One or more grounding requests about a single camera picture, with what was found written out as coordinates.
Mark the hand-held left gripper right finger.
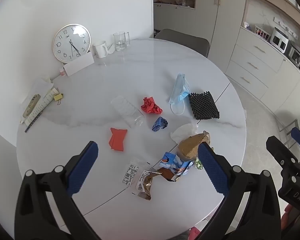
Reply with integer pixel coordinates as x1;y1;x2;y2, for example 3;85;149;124
197;141;282;240

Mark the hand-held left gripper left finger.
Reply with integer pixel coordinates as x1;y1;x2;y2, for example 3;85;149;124
14;141;102;240

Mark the brown paper bag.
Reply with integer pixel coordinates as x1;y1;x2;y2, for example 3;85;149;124
178;131;211;161

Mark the person's right hand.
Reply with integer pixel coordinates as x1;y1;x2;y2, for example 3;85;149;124
281;203;294;238

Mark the blue snack wrapper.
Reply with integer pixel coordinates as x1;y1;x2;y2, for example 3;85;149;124
158;152;193;182

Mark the red folded paper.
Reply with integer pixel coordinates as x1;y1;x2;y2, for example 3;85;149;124
108;127;128;152

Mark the white crumpled tissue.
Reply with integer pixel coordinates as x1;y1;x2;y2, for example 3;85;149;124
170;124;199;143

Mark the clear labelled plastic wrapper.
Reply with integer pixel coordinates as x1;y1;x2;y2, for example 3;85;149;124
122;158;141;188

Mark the black foam net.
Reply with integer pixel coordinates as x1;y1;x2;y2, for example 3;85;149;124
188;90;220;121

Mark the gold brown foil wrapper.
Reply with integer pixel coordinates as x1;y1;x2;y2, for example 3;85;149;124
136;167;163;201

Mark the pink printed clothing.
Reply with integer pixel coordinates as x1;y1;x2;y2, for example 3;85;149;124
188;226;201;240

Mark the dark pencil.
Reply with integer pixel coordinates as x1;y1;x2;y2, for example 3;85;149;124
24;110;43;133

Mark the blue crumpled wrapper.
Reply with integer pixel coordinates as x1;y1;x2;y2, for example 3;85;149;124
151;116;169;132

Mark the clear plastic bottle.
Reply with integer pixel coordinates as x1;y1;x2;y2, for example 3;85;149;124
110;95;145;128

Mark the small silver oven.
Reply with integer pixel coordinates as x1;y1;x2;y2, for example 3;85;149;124
288;43;300;67

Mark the blue face mask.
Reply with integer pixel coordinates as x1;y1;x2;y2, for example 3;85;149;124
168;73;192;116

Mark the beige drawer cabinet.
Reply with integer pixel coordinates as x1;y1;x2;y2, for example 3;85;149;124
226;26;300;101

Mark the red crumpled paper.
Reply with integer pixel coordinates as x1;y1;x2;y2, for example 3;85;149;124
140;96;163;115

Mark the stack of white papers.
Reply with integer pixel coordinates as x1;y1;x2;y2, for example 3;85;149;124
21;77;54;105

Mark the silver toaster oven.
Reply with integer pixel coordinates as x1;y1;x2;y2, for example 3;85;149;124
269;27;289;54

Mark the white card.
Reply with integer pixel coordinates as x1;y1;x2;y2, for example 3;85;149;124
63;53;95;77

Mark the white mug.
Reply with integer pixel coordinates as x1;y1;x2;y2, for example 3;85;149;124
93;40;109;59

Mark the grey chair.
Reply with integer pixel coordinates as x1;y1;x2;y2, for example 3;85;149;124
154;28;210;58

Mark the clear drinking glass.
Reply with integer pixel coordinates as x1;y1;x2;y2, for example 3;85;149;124
112;31;130;51

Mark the tall beige cabinet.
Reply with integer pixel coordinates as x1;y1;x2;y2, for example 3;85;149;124
195;0;248;72

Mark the grey metal folding frame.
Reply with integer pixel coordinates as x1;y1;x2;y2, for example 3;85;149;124
277;118;300;151

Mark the white wire rack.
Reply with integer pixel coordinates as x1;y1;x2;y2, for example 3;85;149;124
253;25;271;42

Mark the white wall hook rail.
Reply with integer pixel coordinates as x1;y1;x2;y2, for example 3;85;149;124
273;17;298;37

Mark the round white wall clock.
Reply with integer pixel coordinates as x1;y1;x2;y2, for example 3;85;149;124
52;23;92;63

